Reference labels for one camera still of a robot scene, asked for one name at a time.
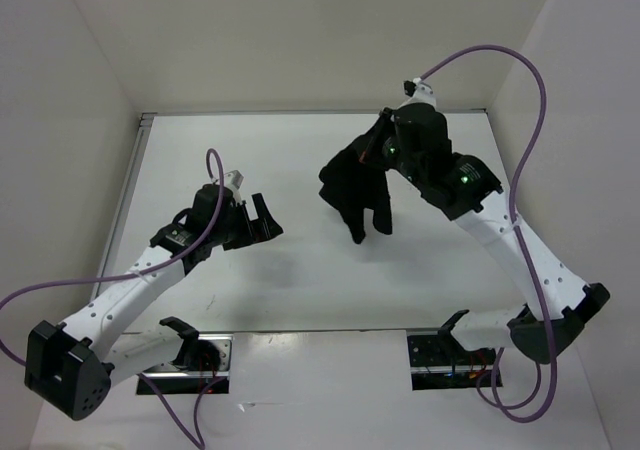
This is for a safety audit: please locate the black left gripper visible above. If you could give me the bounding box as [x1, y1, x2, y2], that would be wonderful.
[210, 193, 282, 250]

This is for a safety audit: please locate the black skirt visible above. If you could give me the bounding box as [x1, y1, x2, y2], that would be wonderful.
[319, 134, 393, 244]

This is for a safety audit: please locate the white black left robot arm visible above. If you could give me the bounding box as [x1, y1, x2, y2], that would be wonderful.
[25, 183, 284, 421]

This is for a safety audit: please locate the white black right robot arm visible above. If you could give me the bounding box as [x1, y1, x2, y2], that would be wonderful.
[353, 103, 610, 365]

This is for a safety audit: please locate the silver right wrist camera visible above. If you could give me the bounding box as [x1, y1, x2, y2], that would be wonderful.
[402, 78, 437, 108]

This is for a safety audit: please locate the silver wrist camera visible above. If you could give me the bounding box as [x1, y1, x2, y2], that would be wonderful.
[402, 78, 437, 108]
[223, 170, 244, 192]

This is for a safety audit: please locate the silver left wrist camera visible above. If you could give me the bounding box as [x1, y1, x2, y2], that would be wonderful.
[223, 170, 244, 192]

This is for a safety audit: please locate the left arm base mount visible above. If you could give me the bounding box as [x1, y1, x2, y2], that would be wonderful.
[143, 333, 234, 396]

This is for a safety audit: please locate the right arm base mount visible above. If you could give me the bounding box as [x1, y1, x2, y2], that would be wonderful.
[407, 333, 496, 391]

